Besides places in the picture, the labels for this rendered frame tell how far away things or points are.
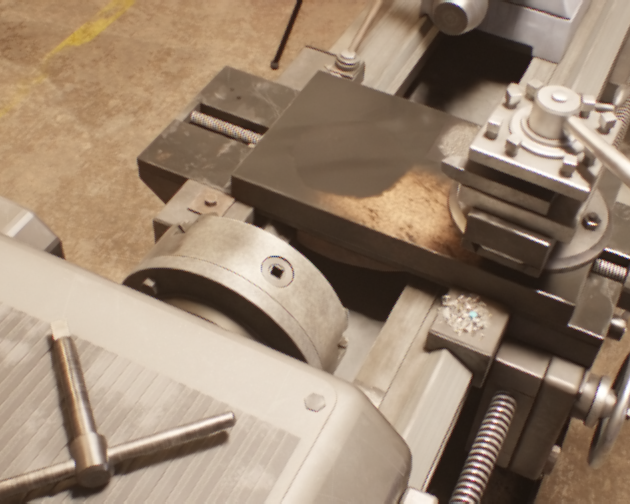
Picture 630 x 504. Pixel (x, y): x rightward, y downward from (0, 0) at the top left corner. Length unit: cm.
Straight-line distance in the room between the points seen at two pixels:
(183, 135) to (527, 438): 77
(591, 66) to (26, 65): 200
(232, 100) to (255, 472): 111
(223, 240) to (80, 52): 243
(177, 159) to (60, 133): 148
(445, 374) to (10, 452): 78
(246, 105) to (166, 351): 100
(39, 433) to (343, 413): 22
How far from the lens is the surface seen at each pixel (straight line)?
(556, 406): 146
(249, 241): 96
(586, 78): 192
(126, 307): 75
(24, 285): 78
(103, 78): 322
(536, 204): 125
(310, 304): 95
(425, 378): 132
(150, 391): 70
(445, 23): 155
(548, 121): 123
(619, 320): 169
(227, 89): 171
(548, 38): 193
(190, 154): 157
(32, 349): 73
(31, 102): 315
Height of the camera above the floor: 191
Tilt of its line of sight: 47 degrees down
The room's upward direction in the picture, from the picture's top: 5 degrees clockwise
